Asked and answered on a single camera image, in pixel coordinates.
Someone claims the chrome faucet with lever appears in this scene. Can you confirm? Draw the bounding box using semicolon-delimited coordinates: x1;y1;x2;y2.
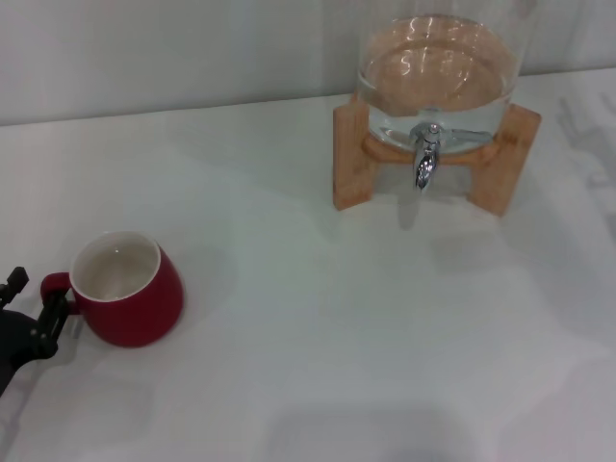
408;122;493;193

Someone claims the wooden dispenser stand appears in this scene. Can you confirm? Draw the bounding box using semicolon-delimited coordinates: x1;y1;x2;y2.
331;90;543;216

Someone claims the glass water dispenser jar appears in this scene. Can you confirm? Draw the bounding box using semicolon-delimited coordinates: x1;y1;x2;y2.
355;0;538;158

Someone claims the red ceramic cup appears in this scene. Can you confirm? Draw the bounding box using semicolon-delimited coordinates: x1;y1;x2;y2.
39;230;185;348

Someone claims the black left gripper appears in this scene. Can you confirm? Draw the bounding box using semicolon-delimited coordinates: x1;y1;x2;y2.
0;267;76;397

